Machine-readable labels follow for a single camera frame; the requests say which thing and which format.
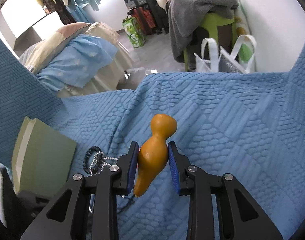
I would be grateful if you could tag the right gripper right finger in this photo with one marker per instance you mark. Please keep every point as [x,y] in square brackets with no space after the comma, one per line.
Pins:
[219,205]

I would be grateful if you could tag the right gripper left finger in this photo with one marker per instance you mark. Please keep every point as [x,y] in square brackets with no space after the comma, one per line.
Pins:
[87,204]

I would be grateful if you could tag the orange gourd pendant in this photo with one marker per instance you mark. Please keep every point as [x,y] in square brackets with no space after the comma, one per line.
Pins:
[153,154]

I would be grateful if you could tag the green open cardboard box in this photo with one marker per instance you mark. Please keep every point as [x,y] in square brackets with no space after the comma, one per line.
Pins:
[41,158]

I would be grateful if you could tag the blue textured chair cover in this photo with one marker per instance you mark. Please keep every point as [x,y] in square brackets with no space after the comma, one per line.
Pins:
[252,126]

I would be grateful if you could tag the light blue bed sheet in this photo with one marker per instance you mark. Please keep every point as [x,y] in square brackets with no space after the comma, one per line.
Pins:
[77,63]

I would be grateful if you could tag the white tote bag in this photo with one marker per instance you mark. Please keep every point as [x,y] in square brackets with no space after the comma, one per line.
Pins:
[215,60]

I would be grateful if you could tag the green dotted rolled mat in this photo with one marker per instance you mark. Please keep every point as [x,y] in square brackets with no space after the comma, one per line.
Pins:
[244,48]

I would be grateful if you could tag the beige pink pillow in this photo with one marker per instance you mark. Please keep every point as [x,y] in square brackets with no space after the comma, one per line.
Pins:
[39,55]

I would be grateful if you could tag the green plastic stool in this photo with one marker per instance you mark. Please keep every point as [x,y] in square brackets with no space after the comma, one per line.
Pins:
[213,32]

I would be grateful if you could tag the red suitcase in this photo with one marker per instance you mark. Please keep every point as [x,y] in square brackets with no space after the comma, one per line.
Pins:
[144,18]

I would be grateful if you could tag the grey fleece blanket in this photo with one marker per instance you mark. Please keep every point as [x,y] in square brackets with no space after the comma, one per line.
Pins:
[184,16]

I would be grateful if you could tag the white cabinet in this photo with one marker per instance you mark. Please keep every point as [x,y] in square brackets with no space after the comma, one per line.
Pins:
[24,23]

